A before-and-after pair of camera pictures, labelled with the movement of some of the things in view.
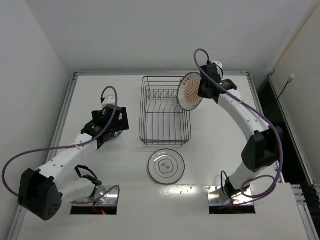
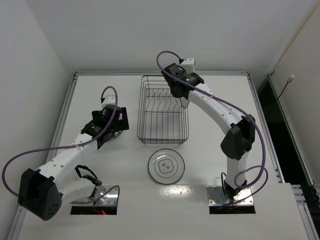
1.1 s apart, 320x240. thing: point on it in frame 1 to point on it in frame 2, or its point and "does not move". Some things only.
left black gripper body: [123, 118] does not move
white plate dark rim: [166, 166] does not move
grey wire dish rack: [162, 121] does not move
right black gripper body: [202, 89] to [175, 89]
